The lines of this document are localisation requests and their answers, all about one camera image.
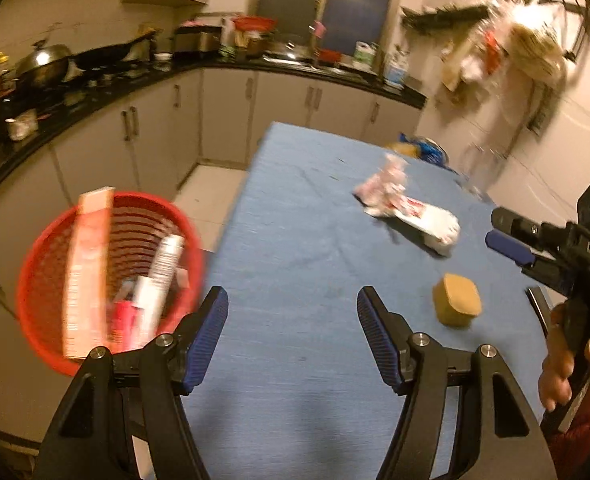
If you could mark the faucet with pink cloth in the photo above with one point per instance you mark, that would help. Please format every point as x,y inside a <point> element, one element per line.
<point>317,30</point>

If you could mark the beige lower cabinets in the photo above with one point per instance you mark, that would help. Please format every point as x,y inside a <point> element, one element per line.
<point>100,155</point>

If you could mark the dark bottle yellow cap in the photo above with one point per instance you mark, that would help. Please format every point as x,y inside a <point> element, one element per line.
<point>4,80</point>

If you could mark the black frying pan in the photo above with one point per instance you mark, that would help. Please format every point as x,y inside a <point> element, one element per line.
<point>100,55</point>

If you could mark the kitchen window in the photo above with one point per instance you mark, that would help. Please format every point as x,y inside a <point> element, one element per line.
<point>325,0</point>

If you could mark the dark cooking pot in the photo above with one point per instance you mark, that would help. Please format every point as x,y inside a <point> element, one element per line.
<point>260,45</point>

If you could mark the person's right hand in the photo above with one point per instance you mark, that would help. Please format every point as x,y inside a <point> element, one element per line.
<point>557,375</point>

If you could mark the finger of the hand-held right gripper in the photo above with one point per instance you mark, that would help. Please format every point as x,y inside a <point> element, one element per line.
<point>510,249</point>
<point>520,225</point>

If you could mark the small white bowl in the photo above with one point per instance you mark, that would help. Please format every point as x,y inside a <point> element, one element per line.
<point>162,57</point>

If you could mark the white jug blue label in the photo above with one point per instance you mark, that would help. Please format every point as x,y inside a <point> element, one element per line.
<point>396,67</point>

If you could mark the white tube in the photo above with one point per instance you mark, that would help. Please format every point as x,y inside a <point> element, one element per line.
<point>157,280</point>

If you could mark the person's right forearm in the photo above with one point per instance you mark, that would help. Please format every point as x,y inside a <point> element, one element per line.
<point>580,435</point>

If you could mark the small red packet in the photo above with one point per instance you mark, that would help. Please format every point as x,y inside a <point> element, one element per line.
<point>122,322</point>

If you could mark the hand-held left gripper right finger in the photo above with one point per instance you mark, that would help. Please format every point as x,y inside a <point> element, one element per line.
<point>380,340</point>

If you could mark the hanging clear plastic bag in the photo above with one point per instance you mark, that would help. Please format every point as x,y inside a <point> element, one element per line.
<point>480,55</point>

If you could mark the silver black rice cooker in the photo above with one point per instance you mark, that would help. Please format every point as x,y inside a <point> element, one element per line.
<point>197,40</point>

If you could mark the blue tablecloth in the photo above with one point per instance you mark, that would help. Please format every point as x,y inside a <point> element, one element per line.
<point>295,260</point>

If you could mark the steel sink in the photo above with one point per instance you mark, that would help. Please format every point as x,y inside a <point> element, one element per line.
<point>295,61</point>

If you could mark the black kitchen countertop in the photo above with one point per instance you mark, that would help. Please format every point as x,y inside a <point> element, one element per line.
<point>75,110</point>

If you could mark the red cardboard box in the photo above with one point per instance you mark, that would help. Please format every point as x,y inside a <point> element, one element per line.
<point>87,280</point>

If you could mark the white red-print packet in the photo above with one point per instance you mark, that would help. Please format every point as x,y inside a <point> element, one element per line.
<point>435,227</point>

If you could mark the white jug green label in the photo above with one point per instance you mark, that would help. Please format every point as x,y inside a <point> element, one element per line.
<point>365,55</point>

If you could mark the red bowl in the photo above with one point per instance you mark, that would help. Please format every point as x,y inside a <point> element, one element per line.
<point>331,56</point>

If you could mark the yellow sponge block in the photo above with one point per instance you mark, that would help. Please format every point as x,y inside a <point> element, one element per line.
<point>457,302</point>

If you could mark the clear glass pitcher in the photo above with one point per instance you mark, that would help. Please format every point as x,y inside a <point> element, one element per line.
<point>482,170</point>

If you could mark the black gas stove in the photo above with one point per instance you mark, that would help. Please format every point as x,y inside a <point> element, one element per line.
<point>90,80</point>

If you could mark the black wall rack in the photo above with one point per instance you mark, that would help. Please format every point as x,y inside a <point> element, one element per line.
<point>445,16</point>

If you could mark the blue yellow plastic bag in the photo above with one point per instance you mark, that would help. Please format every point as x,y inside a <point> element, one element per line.
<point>427,150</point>

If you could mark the black wall hook rail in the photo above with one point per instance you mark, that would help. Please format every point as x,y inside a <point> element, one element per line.
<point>570,5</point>

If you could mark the hanging yellowish plastic bag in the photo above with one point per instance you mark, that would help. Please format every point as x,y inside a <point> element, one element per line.
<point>537,45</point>

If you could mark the red plastic basin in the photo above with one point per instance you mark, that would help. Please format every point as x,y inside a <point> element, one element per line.
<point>255,23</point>

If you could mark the steel wok with lid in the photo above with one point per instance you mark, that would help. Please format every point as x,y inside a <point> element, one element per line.
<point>42,62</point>

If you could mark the chopstick holder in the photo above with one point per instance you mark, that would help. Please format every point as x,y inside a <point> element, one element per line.
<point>228,40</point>

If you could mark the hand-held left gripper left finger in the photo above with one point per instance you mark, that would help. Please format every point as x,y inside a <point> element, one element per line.
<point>205,340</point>

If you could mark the pink plastic bag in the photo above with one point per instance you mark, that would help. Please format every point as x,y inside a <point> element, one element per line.
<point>385,185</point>

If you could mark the red plastic mesh basket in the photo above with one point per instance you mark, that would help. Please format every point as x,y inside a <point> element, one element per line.
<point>40,285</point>

